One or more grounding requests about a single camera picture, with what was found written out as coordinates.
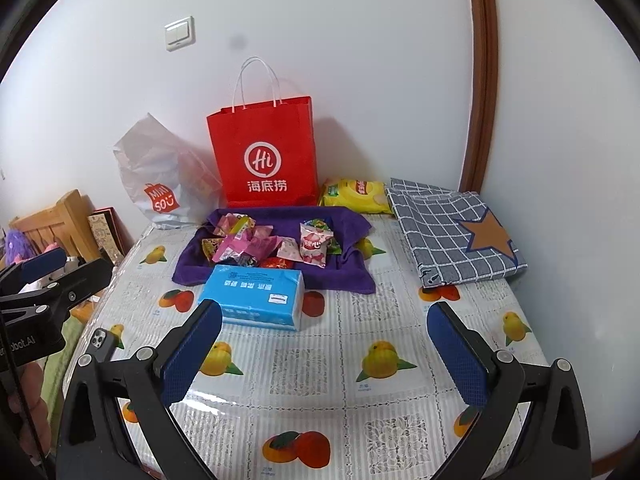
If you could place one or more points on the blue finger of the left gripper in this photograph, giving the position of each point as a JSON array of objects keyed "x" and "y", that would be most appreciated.
[{"x": 42, "y": 265}]

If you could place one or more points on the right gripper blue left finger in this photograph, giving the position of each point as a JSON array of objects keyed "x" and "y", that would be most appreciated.
[{"x": 184, "y": 349}]

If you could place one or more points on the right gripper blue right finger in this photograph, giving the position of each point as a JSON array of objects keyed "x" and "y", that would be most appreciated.
[{"x": 464, "y": 352}]

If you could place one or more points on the yellow snack packet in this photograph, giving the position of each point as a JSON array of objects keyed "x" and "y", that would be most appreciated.
[{"x": 210, "y": 246}]

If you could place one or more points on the red round candy packet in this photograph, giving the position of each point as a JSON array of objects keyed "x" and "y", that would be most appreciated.
[{"x": 276, "y": 263}]

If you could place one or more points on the large pink snack bag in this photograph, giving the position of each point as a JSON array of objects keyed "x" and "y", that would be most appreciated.
[{"x": 248, "y": 247}]

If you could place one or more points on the pink candy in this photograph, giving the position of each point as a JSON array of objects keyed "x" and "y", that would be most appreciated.
[{"x": 289, "y": 250}]

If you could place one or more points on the strawberry print snack packet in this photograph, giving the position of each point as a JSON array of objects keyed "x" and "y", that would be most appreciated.
[{"x": 314, "y": 240}]

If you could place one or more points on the pink striped candy packet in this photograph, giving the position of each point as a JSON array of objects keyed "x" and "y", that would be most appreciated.
[{"x": 231, "y": 224}]

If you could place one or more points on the purple plush toy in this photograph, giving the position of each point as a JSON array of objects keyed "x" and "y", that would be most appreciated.
[{"x": 18, "y": 247}]

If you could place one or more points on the wooden chair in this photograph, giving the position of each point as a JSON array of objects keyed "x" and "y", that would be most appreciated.
[{"x": 65, "y": 223}]

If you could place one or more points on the grey smartphone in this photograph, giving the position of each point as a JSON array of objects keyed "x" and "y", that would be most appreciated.
[{"x": 102, "y": 345}]

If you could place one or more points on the dark framed picture board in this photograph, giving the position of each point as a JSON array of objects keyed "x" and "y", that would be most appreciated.
[{"x": 110, "y": 234}]

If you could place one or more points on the blue tissue pack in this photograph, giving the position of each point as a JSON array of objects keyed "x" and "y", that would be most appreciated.
[{"x": 268, "y": 298}]

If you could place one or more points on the grey checked star cushion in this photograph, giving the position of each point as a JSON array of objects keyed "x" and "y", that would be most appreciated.
[{"x": 454, "y": 237}]

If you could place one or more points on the purple towel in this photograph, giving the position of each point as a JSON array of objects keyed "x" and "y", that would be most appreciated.
[{"x": 345, "y": 271}]

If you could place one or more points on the white Miniso plastic bag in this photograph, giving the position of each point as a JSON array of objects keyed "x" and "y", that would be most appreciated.
[{"x": 163, "y": 177}]

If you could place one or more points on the yellow potato chips bag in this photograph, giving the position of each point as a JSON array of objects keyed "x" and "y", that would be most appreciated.
[{"x": 364, "y": 197}]

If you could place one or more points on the red paper shopping bag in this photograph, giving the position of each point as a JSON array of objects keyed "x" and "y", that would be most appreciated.
[{"x": 265, "y": 151}]

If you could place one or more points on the white wall switch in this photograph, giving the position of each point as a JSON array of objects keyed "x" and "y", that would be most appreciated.
[{"x": 179, "y": 34}]

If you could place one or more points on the brown wooden door frame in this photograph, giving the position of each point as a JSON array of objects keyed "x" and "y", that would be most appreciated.
[{"x": 485, "y": 36}]

